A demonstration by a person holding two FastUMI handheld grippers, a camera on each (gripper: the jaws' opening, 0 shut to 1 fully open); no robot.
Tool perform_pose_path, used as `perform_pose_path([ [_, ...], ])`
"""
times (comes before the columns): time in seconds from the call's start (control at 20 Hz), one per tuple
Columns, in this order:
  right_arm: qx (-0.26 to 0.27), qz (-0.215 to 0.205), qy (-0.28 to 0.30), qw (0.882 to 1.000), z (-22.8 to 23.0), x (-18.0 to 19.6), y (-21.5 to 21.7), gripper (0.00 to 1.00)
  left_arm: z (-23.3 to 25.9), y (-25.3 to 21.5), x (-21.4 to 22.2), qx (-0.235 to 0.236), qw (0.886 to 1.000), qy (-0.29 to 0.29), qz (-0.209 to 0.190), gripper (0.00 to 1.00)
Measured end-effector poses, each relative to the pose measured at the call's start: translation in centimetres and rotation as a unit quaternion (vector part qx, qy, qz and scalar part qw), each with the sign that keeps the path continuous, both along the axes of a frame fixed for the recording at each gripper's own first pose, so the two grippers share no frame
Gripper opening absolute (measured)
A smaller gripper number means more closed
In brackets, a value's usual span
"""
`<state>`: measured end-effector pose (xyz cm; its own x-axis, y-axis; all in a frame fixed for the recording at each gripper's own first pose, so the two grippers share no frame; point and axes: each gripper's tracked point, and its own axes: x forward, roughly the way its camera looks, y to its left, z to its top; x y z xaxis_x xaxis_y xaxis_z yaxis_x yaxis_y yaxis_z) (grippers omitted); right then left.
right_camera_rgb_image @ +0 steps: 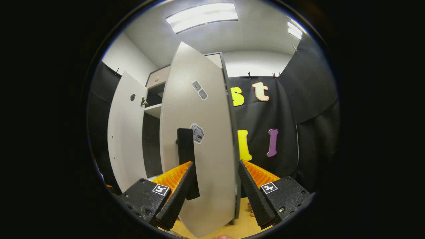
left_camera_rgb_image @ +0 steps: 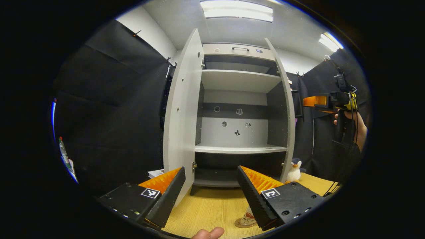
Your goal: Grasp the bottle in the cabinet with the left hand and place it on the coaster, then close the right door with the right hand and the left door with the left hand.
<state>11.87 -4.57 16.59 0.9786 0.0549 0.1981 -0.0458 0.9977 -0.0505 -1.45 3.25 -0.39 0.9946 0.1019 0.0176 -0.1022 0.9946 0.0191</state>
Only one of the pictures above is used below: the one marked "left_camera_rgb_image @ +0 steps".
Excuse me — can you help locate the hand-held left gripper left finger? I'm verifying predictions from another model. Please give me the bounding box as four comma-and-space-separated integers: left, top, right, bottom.
96, 167, 186, 229

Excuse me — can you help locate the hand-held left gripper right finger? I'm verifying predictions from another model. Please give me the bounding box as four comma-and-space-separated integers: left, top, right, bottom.
237, 165, 327, 232

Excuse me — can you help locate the clear bottle with red label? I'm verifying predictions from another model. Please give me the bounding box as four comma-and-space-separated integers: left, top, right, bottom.
240, 206, 258, 226

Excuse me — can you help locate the grey cabinet door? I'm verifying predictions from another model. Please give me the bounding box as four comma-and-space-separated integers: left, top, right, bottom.
163, 28, 205, 208
265, 38, 296, 183

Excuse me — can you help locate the round brown coaster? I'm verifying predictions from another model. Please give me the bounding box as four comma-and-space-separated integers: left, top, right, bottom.
234, 217, 258, 228

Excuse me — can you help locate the grey cabinet with shelves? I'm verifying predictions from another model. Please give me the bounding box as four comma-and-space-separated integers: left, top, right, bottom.
192, 43, 290, 188

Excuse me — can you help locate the small penguin plush toy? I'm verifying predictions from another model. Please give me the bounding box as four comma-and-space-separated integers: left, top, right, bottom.
285, 158, 307, 184

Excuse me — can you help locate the small rectangular ceiling light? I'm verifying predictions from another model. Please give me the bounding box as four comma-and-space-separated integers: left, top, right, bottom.
318, 32, 344, 53

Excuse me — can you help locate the large rectangular ceiling light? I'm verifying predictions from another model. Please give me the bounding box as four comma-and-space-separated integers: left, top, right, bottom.
199, 0, 274, 23

